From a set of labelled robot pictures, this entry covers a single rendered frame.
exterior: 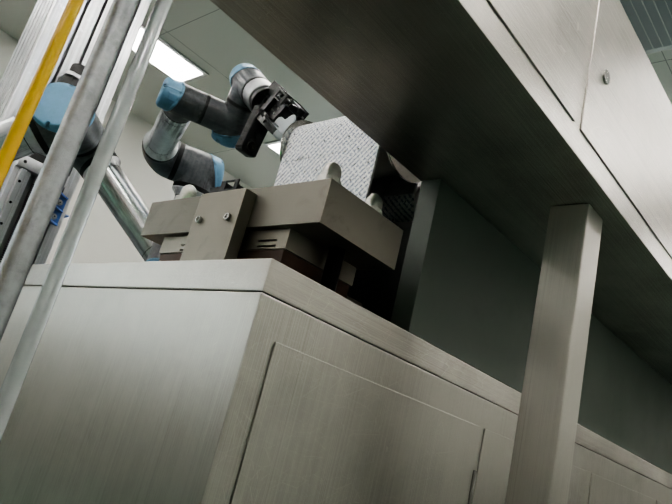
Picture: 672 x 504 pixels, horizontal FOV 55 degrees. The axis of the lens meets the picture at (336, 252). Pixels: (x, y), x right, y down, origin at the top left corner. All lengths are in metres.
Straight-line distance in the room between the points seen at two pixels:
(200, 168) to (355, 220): 1.12
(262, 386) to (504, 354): 0.55
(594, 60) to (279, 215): 0.47
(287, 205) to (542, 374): 0.41
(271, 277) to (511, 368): 0.59
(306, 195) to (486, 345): 0.44
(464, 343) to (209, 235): 0.43
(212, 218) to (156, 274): 0.11
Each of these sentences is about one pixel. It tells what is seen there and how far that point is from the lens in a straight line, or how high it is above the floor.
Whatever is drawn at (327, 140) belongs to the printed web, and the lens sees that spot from 1.16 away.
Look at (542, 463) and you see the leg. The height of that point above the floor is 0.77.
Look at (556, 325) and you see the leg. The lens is 0.94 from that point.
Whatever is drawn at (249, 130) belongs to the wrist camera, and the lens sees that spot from 1.41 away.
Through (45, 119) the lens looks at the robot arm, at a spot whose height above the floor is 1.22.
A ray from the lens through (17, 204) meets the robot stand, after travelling 1.87.
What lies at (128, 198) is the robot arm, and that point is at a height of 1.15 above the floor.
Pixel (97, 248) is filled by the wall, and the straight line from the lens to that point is 5.01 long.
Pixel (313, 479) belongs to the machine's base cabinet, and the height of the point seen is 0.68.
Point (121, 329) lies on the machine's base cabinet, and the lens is 0.90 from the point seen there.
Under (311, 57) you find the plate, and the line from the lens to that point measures 0.79.
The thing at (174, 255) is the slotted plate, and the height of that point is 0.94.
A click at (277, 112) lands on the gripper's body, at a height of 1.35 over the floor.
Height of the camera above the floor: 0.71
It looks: 17 degrees up
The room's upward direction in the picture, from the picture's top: 14 degrees clockwise
